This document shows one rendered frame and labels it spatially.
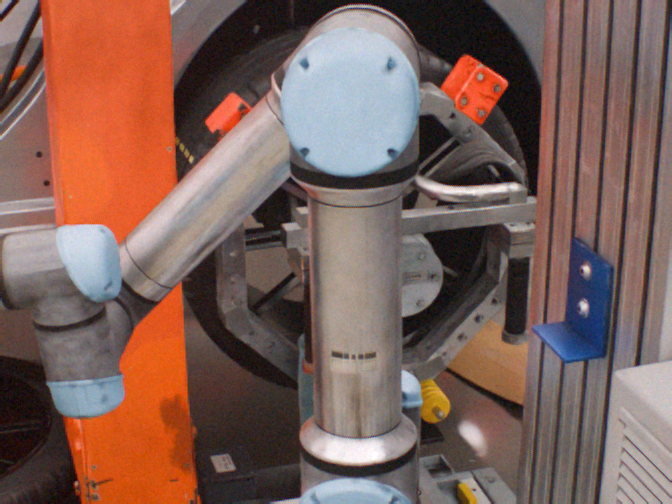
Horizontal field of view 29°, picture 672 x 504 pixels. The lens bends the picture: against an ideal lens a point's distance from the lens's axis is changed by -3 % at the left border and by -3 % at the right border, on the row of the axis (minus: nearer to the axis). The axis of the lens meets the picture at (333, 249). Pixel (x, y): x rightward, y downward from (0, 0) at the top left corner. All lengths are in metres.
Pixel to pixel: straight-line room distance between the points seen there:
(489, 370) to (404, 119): 2.62
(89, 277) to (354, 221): 0.26
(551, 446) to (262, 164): 0.40
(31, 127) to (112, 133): 0.57
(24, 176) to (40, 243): 1.10
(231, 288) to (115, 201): 0.48
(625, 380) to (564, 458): 0.25
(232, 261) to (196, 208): 0.89
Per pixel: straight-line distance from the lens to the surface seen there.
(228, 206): 1.35
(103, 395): 1.33
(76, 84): 1.78
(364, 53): 1.13
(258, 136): 1.32
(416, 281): 2.18
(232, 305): 2.27
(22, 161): 2.38
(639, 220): 1.12
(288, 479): 2.82
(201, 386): 3.66
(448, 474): 2.94
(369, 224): 1.19
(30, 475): 2.35
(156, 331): 1.92
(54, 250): 1.28
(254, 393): 3.62
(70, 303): 1.29
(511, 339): 2.21
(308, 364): 2.10
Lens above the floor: 1.73
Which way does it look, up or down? 23 degrees down
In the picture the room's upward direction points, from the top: straight up
